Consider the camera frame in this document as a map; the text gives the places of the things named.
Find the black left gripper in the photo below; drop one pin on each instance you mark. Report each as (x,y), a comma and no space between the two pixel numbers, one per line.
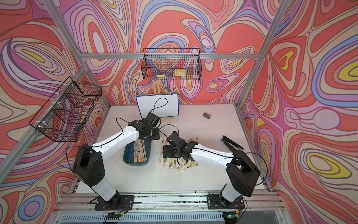
(157,136)

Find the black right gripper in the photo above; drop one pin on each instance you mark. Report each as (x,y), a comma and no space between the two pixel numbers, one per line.
(167,150)

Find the panda print chopsticks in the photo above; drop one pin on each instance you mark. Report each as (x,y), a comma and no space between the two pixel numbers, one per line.
(196,163)

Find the teal plastic storage box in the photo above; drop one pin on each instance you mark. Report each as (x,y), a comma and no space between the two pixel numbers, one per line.
(128,156)

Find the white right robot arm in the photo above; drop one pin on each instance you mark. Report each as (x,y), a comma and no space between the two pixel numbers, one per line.
(241,170)

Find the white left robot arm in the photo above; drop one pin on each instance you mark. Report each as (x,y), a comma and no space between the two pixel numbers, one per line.
(89,162)

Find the wrapped chopsticks in box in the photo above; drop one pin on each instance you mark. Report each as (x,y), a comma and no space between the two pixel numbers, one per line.
(139,152)

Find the blue framed whiteboard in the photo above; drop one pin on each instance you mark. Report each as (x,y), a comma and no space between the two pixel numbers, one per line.
(141,105)

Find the wooden whiteboard easel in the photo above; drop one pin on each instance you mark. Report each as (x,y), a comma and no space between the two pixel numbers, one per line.
(156,86)

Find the olive and white stapler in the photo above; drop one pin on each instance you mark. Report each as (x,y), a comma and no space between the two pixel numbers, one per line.
(207,115)

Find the yellow sticky note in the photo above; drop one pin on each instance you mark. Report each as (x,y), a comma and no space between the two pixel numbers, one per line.
(179,72)

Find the green circuit board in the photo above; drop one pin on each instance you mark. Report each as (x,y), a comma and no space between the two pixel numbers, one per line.
(114,216)

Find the black wire basket back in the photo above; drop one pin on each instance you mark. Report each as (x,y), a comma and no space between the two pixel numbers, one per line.
(159,63)

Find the black wire basket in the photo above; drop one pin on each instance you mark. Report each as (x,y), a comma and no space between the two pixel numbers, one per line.
(65,114)
(159,63)

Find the black wire basket left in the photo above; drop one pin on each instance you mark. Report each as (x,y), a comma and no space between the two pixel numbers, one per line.
(65,114)

